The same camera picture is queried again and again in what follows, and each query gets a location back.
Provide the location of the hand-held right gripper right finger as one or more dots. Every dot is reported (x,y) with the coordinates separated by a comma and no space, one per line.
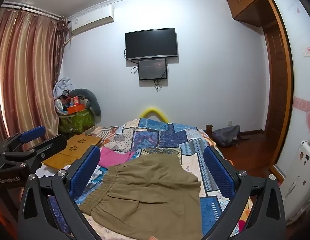
(217,170)

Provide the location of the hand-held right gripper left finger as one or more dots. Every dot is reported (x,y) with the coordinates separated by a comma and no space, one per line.
(86,170)

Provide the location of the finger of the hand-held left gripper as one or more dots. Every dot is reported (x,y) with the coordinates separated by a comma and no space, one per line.
(50,142)
(32,132)

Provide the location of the khaki pants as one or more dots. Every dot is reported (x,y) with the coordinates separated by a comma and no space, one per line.
(150,195)

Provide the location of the white bedsheet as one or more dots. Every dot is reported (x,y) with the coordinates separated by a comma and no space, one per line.
(42,167)

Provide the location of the pink folded cloth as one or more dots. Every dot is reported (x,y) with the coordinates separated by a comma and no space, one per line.
(112,157)

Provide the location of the green fabric bag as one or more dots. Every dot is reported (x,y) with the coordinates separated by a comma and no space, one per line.
(77,122)

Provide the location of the grey backpack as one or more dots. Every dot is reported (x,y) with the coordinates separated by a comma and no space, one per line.
(226,135)

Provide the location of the orange box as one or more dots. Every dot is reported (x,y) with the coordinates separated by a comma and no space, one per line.
(76,108)

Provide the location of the red box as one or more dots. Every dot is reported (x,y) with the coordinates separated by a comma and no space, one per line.
(75,100)

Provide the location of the pale clothes pile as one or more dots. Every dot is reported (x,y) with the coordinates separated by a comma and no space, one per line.
(62,85)

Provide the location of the grey pillow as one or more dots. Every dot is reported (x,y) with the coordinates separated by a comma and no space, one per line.
(93,102)

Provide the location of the orange pink bedsheet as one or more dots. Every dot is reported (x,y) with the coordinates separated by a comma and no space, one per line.
(246,222)

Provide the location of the striped brown curtain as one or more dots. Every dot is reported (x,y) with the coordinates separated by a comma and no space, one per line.
(25,67)

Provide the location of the patchwork printed blanket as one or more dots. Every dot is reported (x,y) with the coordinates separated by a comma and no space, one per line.
(157,140)

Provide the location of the white appliance with stickers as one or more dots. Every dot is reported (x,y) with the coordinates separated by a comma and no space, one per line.
(297,175)

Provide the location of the yellow foam tube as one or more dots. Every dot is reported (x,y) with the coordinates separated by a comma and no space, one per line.
(155,109)

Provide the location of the wooden door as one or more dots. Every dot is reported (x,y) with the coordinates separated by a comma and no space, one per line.
(277,80)

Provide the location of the white pink wardrobe door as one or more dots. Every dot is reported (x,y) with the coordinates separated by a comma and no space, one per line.
(299,92)

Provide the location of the small black monitor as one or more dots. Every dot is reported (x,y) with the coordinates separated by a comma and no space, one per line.
(152,68)

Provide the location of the white air conditioner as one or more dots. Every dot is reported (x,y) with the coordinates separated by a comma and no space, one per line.
(92,20)

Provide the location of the wooden upper cabinet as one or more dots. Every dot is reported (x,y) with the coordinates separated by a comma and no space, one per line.
(247,2)

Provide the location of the wooden bed post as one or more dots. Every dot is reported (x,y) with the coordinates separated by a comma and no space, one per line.
(209,130)

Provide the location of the black wall television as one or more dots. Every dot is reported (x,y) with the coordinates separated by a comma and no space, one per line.
(151,43)

